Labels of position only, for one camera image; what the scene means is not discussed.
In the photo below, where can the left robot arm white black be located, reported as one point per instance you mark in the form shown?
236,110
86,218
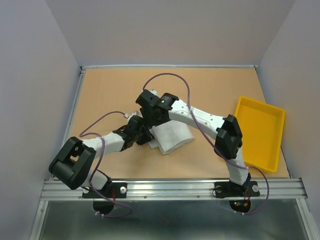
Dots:
73,163

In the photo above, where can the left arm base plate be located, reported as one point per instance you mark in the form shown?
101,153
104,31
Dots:
105,206

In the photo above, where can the yellow plastic tray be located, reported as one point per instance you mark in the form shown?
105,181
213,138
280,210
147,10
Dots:
262,127

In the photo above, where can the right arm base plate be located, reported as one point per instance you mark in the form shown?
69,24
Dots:
239,198

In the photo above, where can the white long sleeve shirt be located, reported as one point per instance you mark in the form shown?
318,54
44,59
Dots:
170,136

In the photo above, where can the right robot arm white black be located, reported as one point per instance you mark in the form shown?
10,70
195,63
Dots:
225,131

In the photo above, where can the aluminium mounting rail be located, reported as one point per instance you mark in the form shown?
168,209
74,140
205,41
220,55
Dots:
175,190

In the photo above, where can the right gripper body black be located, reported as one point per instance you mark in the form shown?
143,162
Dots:
156,120

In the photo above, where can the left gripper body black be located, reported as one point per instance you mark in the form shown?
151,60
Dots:
135,137

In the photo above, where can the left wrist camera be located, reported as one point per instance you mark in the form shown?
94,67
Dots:
135,113

